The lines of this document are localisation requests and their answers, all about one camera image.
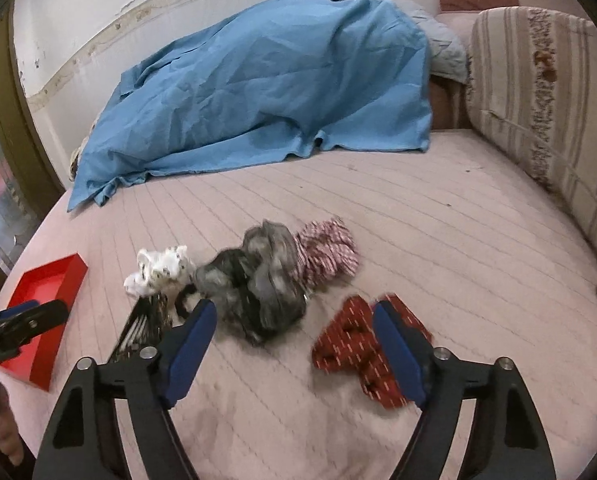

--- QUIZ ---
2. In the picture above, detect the red shallow tray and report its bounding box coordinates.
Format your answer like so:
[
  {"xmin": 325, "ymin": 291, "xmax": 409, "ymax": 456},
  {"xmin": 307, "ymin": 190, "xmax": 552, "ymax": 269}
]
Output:
[{"xmin": 0, "ymin": 254, "xmax": 88, "ymax": 391}]

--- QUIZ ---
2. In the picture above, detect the white dotted scrunchie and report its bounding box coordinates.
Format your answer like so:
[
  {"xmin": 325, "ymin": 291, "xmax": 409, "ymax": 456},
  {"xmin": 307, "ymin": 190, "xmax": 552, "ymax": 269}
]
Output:
[{"xmin": 124, "ymin": 245, "xmax": 195, "ymax": 298}]

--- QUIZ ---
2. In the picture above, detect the red patterned scrunchie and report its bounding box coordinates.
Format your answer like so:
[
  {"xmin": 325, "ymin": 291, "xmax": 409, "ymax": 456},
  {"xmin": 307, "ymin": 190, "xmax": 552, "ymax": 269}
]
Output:
[{"xmin": 312, "ymin": 294, "xmax": 433, "ymax": 410}]

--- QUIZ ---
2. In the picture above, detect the grey organza scrunchie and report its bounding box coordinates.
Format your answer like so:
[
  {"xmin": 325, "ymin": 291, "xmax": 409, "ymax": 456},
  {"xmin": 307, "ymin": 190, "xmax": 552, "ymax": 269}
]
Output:
[{"xmin": 193, "ymin": 220, "xmax": 306, "ymax": 346}]

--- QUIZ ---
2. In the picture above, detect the pink plaid scrunchie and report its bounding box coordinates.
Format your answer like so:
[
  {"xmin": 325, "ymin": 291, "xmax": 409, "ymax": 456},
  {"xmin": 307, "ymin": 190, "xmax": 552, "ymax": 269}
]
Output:
[{"xmin": 294, "ymin": 217, "xmax": 359, "ymax": 290}]

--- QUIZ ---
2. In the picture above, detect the black hair band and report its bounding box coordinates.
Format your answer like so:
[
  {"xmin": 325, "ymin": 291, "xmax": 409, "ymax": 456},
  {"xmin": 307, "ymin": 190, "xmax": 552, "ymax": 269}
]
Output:
[{"xmin": 174, "ymin": 283, "xmax": 198, "ymax": 322}]

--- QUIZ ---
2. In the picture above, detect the person's left hand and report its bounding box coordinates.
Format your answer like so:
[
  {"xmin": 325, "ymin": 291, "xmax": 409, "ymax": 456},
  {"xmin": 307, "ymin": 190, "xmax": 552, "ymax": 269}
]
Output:
[{"xmin": 0, "ymin": 382, "xmax": 24, "ymax": 467}]

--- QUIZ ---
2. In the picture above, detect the wooden stained-glass door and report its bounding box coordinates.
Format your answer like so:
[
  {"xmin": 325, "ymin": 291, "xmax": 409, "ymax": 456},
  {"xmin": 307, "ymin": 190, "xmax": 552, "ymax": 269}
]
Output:
[{"xmin": 0, "ymin": 1, "xmax": 64, "ymax": 290}]

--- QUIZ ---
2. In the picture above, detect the striped beige cushion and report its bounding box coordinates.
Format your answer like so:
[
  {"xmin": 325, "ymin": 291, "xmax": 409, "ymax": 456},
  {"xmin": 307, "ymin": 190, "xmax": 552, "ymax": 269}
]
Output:
[{"xmin": 467, "ymin": 6, "xmax": 597, "ymax": 252}]

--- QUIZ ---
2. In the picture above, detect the grey-blue pillow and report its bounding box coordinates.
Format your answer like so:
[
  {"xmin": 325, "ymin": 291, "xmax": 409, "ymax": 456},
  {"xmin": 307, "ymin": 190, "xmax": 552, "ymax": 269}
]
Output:
[{"xmin": 395, "ymin": 0, "xmax": 469, "ymax": 84}]

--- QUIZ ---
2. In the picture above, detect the blue bed sheet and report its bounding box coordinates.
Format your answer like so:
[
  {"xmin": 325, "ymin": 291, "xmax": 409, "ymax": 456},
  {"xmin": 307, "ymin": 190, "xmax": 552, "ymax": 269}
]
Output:
[{"xmin": 68, "ymin": 0, "xmax": 432, "ymax": 209}]

